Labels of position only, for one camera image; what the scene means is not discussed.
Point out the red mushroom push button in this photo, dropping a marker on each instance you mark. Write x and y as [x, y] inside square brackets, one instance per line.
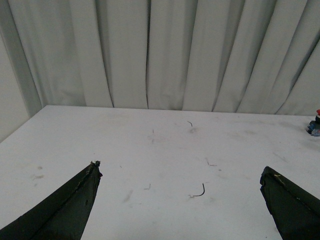
[313, 127]

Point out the white pleated curtain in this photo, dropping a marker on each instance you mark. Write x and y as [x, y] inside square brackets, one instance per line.
[234, 56]

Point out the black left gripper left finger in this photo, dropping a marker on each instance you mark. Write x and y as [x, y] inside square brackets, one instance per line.
[63, 215]

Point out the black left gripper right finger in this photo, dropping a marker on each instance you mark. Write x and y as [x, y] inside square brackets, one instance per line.
[295, 211]

